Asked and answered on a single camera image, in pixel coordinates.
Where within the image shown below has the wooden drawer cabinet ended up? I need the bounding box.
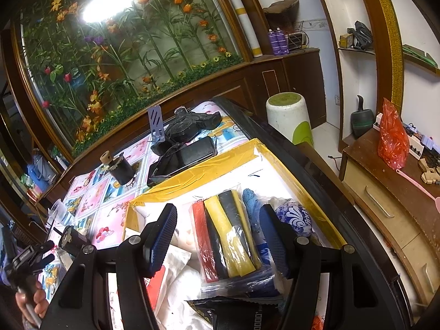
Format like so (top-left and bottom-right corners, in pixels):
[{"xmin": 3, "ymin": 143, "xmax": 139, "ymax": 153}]
[{"xmin": 339, "ymin": 129, "xmax": 439, "ymax": 307}]

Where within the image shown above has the floral pink tablecloth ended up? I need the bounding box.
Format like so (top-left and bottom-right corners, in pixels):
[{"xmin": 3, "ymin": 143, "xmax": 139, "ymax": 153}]
[{"xmin": 38, "ymin": 101, "xmax": 248, "ymax": 302}]

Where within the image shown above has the black camera device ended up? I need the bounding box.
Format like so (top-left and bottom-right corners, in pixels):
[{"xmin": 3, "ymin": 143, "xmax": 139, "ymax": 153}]
[{"xmin": 165, "ymin": 106, "xmax": 222, "ymax": 144}]

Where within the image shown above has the red white tissue pack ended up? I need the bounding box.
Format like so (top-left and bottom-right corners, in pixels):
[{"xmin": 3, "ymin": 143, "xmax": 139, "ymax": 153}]
[{"xmin": 144, "ymin": 265, "xmax": 167, "ymax": 311}]

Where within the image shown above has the purple phone stand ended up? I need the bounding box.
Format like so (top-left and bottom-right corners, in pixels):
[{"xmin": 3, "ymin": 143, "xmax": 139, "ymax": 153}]
[{"xmin": 147, "ymin": 105, "xmax": 166, "ymax": 144}]

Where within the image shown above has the beige toy gun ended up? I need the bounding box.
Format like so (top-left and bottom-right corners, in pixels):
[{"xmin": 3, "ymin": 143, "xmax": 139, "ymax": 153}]
[{"xmin": 418, "ymin": 158, "xmax": 440, "ymax": 185}]

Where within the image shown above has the black small device on table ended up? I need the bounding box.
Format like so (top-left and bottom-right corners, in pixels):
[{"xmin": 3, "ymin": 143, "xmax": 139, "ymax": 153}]
[{"xmin": 58, "ymin": 226, "xmax": 91, "ymax": 257}]

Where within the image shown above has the purple bottle pair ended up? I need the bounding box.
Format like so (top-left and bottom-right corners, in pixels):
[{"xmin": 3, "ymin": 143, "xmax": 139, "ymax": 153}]
[{"xmin": 268, "ymin": 27, "xmax": 289, "ymax": 56}]

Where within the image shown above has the black dustpan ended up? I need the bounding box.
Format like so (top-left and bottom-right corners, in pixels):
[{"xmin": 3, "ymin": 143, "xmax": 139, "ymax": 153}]
[{"xmin": 351, "ymin": 95, "xmax": 376, "ymax": 139}]

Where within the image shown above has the pink fly swatter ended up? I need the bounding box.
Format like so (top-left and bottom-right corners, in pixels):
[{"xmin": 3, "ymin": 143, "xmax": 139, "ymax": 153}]
[{"xmin": 395, "ymin": 169, "xmax": 440, "ymax": 213}]

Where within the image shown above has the light blue knitted cloth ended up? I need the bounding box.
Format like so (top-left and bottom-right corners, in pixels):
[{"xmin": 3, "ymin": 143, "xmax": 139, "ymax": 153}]
[{"xmin": 242, "ymin": 188, "xmax": 265, "ymax": 245}]

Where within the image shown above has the white cloth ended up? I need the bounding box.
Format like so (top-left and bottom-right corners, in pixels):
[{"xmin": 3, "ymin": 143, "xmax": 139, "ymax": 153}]
[{"xmin": 154, "ymin": 245, "xmax": 213, "ymax": 329}]

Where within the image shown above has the clear plastic cup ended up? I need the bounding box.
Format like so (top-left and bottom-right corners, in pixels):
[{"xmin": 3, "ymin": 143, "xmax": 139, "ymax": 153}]
[{"xmin": 45, "ymin": 199, "xmax": 72, "ymax": 228}]

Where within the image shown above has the striped red yellow black pack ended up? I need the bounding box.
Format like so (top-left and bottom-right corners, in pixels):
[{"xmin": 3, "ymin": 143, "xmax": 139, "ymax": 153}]
[{"xmin": 191, "ymin": 189, "xmax": 263, "ymax": 284}]

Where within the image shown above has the person left hand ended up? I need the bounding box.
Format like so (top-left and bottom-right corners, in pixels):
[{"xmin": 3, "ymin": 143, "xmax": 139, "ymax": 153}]
[{"xmin": 15, "ymin": 282, "xmax": 50, "ymax": 320}]

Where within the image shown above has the blue white patterned plastic bag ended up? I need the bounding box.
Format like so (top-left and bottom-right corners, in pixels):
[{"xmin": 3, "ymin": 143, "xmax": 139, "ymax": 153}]
[{"xmin": 269, "ymin": 197, "xmax": 313, "ymax": 238}]

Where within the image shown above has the black cylindrical cup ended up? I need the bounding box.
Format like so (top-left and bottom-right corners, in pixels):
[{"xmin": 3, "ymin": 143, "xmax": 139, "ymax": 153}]
[{"xmin": 100, "ymin": 150, "xmax": 135, "ymax": 186}]

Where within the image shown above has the white power strip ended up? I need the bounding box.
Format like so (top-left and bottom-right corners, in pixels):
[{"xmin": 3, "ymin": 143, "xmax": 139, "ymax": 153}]
[{"xmin": 372, "ymin": 112, "xmax": 436, "ymax": 160}]

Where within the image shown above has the white yellow rolled poster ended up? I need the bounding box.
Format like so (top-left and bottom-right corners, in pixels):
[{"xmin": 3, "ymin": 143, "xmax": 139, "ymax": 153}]
[{"xmin": 230, "ymin": 0, "xmax": 263, "ymax": 57}]

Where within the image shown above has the red plastic bag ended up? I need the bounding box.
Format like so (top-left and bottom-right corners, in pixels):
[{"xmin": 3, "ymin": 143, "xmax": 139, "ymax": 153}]
[{"xmin": 377, "ymin": 98, "xmax": 409, "ymax": 171}]

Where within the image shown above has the black plastic bag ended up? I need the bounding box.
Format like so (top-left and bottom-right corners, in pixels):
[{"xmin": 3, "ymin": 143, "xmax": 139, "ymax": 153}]
[{"xmin": 186, "ymin": 296, "xmax": 282, "ymax": 329}]

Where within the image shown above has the flower picture glass panel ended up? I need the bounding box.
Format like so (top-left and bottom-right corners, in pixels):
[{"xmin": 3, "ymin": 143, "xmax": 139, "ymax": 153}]
[{"xmin": 16, "ymin": 0, "xmax": 242, "ymax": 156}]

